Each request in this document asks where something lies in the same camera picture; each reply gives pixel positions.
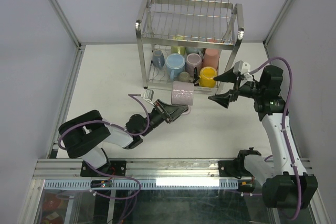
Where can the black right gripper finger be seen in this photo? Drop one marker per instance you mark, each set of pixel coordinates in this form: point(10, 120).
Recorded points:
point(227, 77)
point(223, 99)

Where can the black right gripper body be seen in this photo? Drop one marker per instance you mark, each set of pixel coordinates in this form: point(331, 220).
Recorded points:
point(250, 89)

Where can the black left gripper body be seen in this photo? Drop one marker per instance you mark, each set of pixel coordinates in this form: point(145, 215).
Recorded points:
point(156, 118)

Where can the lilac mug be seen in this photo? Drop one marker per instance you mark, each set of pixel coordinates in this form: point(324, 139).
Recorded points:
point(193, 61)
point(182, 94)

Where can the yellow enamel mug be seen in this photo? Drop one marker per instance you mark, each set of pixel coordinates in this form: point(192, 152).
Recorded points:
point(206, 77)

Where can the tall pink cup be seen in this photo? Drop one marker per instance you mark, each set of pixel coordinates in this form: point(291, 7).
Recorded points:
point(211, 58)

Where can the small grey-green cup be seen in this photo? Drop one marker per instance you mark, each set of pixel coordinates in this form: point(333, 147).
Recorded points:
point(185, 77)

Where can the dark speckled grey mug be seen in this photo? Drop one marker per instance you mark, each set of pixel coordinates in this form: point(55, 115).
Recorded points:
point(193, 50)

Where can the light blue ribbed mug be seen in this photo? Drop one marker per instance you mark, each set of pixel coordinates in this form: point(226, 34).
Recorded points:
point(175, 64)

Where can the blue-grey speckled jug mug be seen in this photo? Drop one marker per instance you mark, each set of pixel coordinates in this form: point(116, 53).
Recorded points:
point(158, 59)

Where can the pale yellow-green mug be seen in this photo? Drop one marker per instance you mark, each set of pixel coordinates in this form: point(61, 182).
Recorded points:
point(178, 49)

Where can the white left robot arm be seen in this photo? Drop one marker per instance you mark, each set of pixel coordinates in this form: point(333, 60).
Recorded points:
point(81, 136)

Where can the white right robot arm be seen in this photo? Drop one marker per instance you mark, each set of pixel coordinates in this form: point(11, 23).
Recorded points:
point(286, 184)

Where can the stainless steel dish rack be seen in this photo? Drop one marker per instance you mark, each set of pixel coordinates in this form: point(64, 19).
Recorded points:
point(197, 21)

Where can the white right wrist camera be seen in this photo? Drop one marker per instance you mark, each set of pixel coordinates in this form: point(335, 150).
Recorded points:
point(242, 69)

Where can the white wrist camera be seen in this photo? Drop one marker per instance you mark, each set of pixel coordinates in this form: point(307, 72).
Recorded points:
point(242, 69)
point(148, 95)

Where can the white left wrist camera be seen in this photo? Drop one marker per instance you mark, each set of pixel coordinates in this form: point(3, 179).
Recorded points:
point(148, 95)

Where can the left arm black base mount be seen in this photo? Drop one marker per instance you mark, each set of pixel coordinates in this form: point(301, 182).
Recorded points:
point(112, 167)

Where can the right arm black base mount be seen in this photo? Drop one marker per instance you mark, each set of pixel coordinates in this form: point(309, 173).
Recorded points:
point(235, 167)

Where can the slotted grey cable duct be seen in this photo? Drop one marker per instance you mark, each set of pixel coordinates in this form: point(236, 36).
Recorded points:
point(161, 183)

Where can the aluminium mounting rail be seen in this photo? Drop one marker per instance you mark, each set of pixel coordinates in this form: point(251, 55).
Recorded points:
point(139, 168)

